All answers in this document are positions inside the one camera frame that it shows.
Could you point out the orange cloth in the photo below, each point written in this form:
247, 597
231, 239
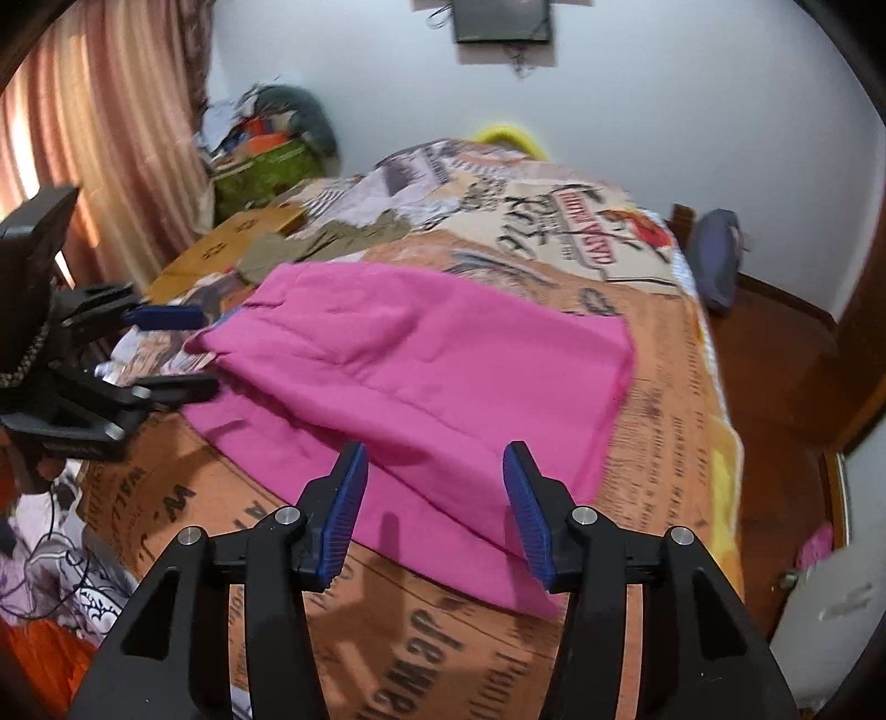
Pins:
41, 664

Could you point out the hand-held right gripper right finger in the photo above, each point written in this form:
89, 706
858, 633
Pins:
527, 516

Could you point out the orange box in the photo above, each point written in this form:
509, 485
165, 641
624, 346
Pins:
263, 138

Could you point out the small black monitor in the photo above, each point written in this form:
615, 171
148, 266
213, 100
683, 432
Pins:
502, 19

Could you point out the pink striped curtain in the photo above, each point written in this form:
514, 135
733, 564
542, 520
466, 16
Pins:
104, 124

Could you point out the olive pants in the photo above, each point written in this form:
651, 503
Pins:
325, 239

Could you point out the pink pants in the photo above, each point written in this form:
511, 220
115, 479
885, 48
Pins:
415, 360

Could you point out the pink cloth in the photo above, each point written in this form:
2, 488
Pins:
817, 547

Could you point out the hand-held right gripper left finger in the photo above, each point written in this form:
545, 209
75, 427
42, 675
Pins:
342, 516

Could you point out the wooden board with flower cutouts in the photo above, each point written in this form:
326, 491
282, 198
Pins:
214, 253

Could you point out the wooden bed frame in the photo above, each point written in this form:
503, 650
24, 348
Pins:
682, 225

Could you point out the printed blanket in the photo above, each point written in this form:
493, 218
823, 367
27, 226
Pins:
657, 415

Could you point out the floral cloth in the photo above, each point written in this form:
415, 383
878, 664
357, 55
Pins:
62, 561

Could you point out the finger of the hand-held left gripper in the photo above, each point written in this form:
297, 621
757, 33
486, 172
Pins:
169, 317
180, 389

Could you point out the white door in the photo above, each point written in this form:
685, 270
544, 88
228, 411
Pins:
837, 595

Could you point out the green patterned box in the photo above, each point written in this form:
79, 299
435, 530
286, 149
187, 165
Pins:
266, 173

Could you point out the blue-grey bag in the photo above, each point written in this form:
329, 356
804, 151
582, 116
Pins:
716, 259

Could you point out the pile of clothes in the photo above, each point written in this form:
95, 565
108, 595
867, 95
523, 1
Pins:
221, 121

